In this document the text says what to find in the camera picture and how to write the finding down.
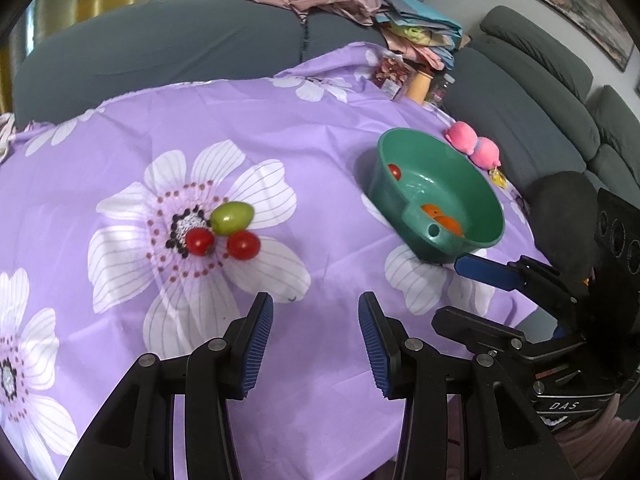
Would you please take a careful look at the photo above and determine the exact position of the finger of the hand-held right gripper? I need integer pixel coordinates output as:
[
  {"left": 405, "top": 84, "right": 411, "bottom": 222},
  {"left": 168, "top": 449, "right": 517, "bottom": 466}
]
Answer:
[
  {"left": 431, "top": 305, "right": 531, "bottom": 359},
  {"left": 454, "top": 253, "right": 576, "bottom": 311}
]

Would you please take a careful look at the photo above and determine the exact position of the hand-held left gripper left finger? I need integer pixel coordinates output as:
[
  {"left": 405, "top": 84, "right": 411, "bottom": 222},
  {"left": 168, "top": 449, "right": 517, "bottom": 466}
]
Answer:
[{"left": 57, "top": 291, "right": 275, "bottom": 480}]

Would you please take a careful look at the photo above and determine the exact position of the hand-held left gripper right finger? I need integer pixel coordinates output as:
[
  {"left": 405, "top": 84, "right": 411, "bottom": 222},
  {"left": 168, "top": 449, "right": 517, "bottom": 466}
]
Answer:
[{"left": 357, "top": 291, "right": 581, "bottom": 480}]

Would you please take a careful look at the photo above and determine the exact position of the red cherry tomato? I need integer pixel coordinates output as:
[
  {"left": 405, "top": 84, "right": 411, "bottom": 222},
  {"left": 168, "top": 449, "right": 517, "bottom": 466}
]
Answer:
[
  {"left": 226, "top": 231, "right": 262, "bottom": 261},
  {"left": 185, "top": 227, "right": 217, "bottom": 257}
]

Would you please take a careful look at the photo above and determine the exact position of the green plastic bowl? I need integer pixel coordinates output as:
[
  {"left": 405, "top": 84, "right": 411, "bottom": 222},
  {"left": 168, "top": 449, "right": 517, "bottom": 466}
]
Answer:
[{"left": 369, "top": 127, "right": 506, "bottom": 266}]

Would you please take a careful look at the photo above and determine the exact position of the green tomato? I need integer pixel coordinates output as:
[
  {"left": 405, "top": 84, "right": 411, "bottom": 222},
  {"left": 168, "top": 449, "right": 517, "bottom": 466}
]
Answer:
[{"left": 210, "top": 201, "right": 254, "bottom": 236}]

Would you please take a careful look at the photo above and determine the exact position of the person's right forearm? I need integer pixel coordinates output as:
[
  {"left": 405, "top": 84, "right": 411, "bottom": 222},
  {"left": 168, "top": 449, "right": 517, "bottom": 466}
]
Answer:
[{"left": 550, "top": 400, "right": 640, "bottom": 466}]

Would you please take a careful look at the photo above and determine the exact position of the dark grey cushion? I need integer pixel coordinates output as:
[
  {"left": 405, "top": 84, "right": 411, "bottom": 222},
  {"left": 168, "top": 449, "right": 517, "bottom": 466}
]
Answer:
[{"left": 527, "top": 170, "right": 601, "bottom": 281}]

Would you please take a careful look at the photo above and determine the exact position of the pink plush toy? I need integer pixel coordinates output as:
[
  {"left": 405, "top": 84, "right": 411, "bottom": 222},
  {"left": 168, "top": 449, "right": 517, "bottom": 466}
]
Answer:
[{"left": 446, "top": 121, "right": 502, "bottom": 168}]

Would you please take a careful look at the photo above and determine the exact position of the purple floral tablecloth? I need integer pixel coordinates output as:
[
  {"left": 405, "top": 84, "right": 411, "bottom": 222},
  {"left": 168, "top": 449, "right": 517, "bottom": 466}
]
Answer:
[{"left": 0, "top": 42, "right": 556, "bottom": 480}]

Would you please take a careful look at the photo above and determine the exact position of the clear jar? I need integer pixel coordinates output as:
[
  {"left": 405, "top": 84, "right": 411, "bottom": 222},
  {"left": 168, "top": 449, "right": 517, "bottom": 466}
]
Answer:
[{"left": 425, "top": 74, "right": 456, "bottom": 110}]

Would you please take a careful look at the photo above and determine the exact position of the red patterned snack bag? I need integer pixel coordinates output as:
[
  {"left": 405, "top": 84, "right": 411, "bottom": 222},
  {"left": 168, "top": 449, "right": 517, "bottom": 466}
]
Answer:
[{"left": 370, "top": 55, "right": 416, "bottom": 101}]

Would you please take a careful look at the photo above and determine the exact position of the pink patterned cloth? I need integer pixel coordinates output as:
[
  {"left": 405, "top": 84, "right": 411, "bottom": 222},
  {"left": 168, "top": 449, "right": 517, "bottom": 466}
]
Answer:
[{"left": 395, "top": 40, "right": 453, "bottom": 71}]

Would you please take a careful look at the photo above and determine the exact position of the yellow-green cloth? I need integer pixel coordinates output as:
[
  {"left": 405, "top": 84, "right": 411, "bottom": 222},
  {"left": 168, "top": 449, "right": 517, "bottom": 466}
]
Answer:
[{"left": 385, "top": 25, "right": 451, "bottom": 48}]

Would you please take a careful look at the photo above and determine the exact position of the blue folded cloth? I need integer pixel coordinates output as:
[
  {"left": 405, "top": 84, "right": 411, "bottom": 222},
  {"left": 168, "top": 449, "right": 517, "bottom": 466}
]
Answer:
[{"left": 375, "top": 0, "right": 463, "bottom": 36}]

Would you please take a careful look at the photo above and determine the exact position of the grey sofa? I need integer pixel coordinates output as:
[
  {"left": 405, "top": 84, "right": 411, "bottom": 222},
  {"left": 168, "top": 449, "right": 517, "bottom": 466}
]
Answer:
[{"left": 12, "top": 0, "right": 640, "bottom": 211}]

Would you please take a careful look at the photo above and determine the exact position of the white patterned cloth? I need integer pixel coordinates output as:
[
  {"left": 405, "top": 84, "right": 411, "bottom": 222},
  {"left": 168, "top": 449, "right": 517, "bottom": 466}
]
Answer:
[{"left": 0, "top": 112, "right": 18, "bottom": 161}]

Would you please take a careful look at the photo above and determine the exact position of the framed wall picture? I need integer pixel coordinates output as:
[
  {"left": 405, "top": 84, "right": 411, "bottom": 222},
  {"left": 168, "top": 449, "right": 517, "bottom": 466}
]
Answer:
[{"left": 532, "top": 0, "right": 636, "bottom": 72}]

